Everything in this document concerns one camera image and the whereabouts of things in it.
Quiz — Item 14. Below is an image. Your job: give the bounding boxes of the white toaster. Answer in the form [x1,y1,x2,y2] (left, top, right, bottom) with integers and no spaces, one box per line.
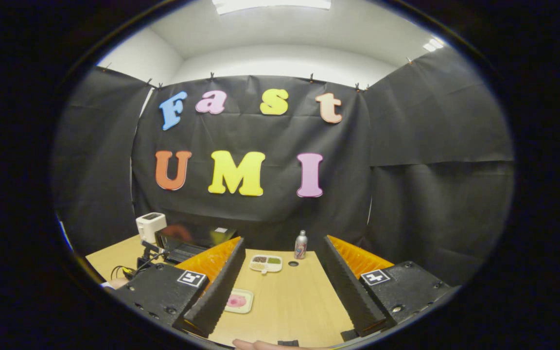
[136,212,168,244]

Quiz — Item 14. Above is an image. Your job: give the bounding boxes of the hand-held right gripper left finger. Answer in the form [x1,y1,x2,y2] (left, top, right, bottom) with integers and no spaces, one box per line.
[115,237,246,338]

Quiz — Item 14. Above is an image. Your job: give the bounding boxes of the cream square plate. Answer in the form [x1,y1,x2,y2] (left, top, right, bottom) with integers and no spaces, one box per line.
[225,288,255,315]

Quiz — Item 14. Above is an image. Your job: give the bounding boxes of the white divided seasoning tray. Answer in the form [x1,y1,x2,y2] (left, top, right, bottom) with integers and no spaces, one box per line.
[249,254,283,275]

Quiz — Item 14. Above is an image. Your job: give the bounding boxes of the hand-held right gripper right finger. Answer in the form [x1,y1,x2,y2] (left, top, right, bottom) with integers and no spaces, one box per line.
[316,235,455,341]

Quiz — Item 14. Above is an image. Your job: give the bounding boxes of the black electric oven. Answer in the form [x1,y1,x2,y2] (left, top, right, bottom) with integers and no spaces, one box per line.
[155,225,238,267]

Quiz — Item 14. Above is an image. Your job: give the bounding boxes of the silver printed bottle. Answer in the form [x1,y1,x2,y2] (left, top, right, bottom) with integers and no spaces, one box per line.
[294,230,308,260]

